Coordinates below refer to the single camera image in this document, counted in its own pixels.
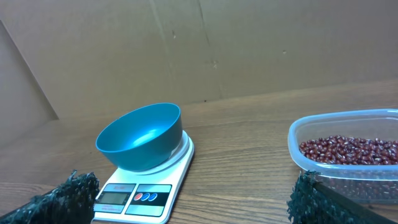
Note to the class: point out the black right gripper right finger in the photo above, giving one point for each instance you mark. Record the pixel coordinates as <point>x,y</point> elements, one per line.
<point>311,202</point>

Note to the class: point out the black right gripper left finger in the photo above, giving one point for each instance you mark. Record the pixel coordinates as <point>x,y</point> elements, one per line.
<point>71,202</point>

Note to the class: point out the white digital kitchen scale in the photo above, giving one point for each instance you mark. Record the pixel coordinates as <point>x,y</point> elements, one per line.
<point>147,196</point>

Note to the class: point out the blue plastic bowl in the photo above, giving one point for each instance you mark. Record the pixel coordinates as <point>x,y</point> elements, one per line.
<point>143,138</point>

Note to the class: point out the red beans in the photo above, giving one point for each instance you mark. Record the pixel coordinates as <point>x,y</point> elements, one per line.
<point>341,150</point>

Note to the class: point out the clear plastic food container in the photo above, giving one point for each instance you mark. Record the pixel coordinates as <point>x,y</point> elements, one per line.
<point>362,183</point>

